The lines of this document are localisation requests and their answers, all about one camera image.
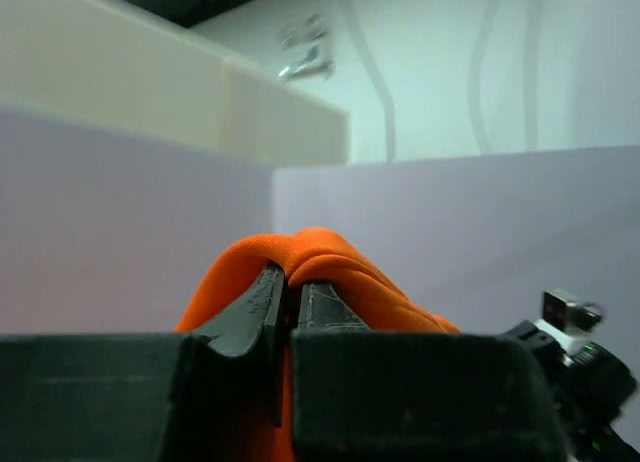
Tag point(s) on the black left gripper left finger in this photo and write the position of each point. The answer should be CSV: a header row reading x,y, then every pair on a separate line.
x,y
226,399

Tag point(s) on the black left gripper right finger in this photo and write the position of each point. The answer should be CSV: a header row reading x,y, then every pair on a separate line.
x,y
321,308

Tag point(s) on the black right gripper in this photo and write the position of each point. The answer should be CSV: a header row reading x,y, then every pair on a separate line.
x,y
590,386

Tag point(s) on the orange jacket with pink lining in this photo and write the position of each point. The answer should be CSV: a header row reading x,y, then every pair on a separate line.
x,y
312,254

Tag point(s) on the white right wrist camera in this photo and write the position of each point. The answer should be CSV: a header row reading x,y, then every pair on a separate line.
x,y
570,320

